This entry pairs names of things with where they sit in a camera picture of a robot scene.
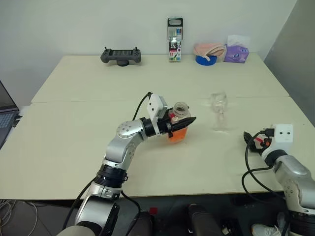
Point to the bottle with orange liquid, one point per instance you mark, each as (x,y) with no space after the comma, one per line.
(179,135)

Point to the pink towel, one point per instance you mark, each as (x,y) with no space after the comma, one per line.
(208,49)

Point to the blue tape roll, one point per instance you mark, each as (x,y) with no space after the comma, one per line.
(205,61)

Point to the small red block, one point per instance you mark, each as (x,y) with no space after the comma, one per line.
(153,211)

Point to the dark rounded shape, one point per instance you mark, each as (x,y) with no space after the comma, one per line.
(145,226)
(204,221)

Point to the clear wine glass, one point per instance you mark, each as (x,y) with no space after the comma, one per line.
(217,103)

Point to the marker pen pack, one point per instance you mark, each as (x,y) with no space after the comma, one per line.
(175,44)

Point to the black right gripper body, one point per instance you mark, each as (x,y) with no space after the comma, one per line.
(265,145)

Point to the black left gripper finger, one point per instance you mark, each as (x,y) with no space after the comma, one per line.
(183,122)

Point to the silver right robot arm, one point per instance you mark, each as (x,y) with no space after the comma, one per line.
(292,169)

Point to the white sneaker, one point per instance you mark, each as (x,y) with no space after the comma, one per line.
(268,229)

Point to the grey laptop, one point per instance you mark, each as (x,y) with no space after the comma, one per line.
(6,120)

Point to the grey handheld remote controller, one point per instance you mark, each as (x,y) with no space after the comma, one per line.
(120,55)

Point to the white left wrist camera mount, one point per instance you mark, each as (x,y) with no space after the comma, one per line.
(153,104)

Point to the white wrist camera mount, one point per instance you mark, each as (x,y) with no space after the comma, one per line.
(283,136)
(153,104)

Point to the black laptop plug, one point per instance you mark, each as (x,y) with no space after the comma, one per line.
(18,120)

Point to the purple tissue pack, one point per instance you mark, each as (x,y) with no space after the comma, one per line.
(236,55)

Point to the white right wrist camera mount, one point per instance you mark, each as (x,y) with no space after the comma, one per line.
(283,136)

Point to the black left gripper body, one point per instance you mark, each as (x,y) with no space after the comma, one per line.
(163,126)

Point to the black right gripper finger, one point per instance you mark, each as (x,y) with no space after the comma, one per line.
(248,136)
(254,148)

